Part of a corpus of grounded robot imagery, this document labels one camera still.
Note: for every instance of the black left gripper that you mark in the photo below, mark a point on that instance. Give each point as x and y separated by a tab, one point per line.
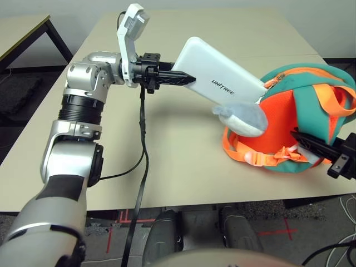
147	72

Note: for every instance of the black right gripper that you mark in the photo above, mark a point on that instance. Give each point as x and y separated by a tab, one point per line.
346	155

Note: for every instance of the orange and teal backpack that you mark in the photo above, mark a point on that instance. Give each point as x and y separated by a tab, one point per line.
278	119

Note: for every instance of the white Unitree box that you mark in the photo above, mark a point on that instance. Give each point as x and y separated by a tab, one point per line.
217	72

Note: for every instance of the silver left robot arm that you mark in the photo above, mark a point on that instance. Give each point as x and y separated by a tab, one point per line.
83	75

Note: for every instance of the red tape cross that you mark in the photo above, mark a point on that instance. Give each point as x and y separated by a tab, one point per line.
287	230

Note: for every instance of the grey robot right leg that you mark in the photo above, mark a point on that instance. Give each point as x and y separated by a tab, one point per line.
239	231

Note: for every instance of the grey robot leg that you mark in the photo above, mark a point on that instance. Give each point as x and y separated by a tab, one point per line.
161	239
239	231

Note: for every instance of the grey robot torso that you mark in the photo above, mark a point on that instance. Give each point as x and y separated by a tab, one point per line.
222	260

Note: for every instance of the red tape lines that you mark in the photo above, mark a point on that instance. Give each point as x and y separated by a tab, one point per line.
133	221

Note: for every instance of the dark foam floor mat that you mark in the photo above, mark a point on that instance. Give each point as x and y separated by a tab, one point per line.
16	94

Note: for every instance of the grey robot left leg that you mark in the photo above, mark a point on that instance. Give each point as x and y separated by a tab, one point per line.
161	239

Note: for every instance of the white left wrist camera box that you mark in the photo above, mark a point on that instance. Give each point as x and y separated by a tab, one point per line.
130	41

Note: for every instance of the beige side table black frame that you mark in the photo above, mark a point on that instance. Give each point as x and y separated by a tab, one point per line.
16	33

